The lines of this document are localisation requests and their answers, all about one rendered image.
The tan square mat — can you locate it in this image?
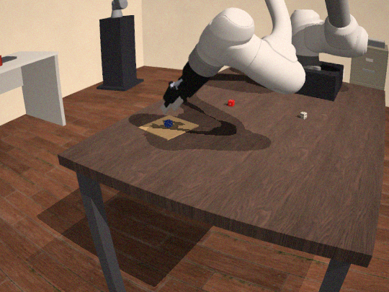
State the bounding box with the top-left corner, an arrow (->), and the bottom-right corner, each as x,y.
138,115 -> 199,141

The blue die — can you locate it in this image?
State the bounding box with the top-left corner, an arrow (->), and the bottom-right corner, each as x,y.
164,119 -> 173,128

